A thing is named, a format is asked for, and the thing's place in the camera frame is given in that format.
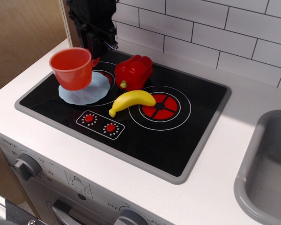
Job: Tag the light blue plate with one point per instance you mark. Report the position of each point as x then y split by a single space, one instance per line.
95 91

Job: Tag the wooden side panel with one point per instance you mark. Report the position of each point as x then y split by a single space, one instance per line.
70 28

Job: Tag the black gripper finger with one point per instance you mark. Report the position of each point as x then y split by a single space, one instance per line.
94 44

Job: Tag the grey oven door handle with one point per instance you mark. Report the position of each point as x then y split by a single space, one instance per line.
61 211

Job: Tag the grey sink basin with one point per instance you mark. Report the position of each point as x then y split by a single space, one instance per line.
257 187

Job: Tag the grey timer knob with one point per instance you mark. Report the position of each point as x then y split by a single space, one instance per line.
27 167

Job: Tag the black metal bracket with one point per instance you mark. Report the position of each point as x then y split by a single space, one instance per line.
18 216

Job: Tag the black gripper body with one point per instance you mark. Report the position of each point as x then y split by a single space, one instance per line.
95 16

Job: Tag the red plastic cup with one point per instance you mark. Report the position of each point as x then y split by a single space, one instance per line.
73 68

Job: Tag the black toy stovetop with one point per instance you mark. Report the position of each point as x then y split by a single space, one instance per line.
164 140

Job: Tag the grey temperature knob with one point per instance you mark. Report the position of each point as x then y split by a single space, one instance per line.
129 217

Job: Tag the yellow toy banana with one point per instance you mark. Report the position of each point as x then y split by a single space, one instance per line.
131 98

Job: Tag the red toy bell pepper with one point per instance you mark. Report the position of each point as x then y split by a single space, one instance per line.
133 73

